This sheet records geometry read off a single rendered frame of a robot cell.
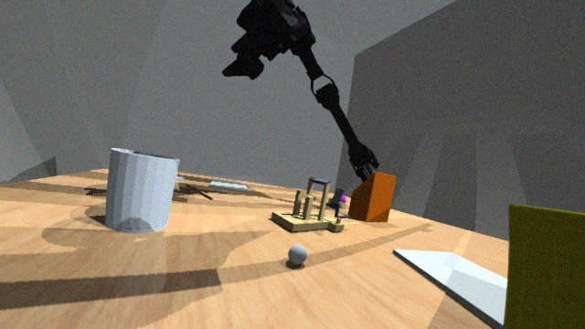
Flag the grey ball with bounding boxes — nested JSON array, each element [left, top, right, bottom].
[[288, 245, 307, 264]]

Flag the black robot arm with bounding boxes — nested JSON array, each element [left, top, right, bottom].
[[237, 0, 379, 182]]

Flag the grey cylindrical cup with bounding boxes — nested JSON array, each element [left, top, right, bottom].
[[105, 148, 180, 234]]

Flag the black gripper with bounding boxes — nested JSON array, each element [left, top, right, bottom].
[[222, 0, 298, 80]]

